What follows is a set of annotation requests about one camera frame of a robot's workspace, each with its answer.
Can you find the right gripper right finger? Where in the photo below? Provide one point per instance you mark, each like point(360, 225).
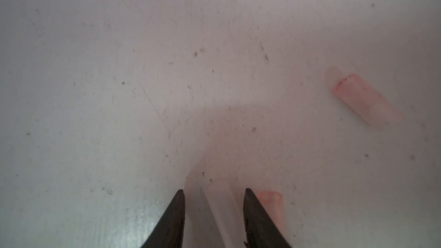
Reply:
point(261, 232)

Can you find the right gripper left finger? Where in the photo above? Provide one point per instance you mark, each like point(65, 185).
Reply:
point(169, 231)

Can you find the translucent pink pen cap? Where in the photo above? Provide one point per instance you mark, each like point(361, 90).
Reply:
point(357, 94)

